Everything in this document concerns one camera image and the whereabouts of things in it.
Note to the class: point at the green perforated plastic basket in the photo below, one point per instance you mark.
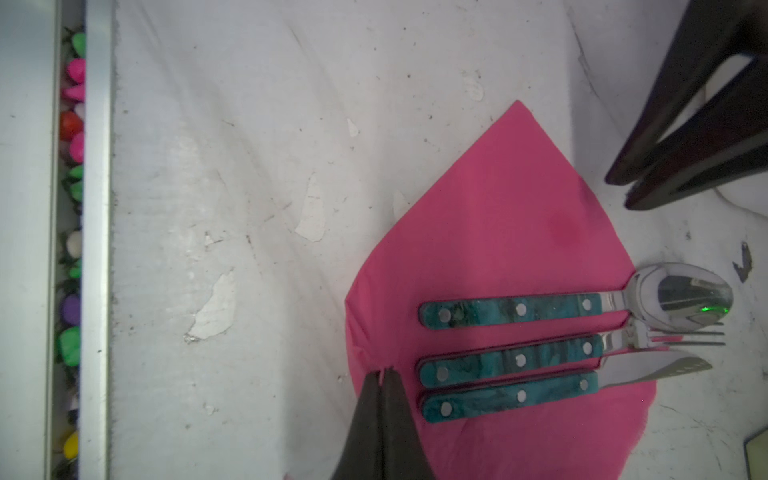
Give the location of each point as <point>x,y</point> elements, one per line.
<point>756,455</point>

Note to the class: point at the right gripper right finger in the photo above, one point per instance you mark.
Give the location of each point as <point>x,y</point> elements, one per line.
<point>403,456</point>

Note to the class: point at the spoon with teal handle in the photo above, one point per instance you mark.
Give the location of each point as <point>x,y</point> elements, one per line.
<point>670,297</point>

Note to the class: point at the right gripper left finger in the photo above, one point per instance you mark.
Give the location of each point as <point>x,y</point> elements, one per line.
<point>361,457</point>

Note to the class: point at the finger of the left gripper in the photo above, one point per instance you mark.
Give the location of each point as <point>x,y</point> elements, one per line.
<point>724,141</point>
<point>708,33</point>

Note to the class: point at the fork with teal handle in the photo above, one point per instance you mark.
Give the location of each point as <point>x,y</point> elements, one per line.
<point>494,363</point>

